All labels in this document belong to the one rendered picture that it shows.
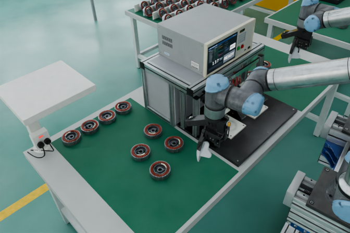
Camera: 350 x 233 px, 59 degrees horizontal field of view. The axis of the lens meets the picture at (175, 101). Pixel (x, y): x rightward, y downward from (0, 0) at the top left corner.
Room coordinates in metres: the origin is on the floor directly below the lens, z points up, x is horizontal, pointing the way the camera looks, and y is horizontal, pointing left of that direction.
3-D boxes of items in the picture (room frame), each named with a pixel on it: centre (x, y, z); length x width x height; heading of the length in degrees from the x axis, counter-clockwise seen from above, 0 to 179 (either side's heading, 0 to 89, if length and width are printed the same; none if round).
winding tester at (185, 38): (1.70, -0.20, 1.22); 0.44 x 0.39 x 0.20; 133
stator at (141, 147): (1.19, 0.21, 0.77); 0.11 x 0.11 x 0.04
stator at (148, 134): (1.36, 0.14, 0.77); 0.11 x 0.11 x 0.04
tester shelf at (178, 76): (1.69, -0.19, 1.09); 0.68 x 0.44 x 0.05; 133
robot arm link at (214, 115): (0.84, -0.14, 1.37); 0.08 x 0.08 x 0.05
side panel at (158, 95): (1.53, 0.10, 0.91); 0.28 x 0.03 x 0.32; 43
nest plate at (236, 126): (1.37, -0.32, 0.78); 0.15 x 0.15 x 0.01; 43
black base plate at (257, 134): (1.47, -0.40, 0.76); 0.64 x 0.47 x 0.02; 133
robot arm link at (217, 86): (0.83, -0.14, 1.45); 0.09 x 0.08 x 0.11; 58
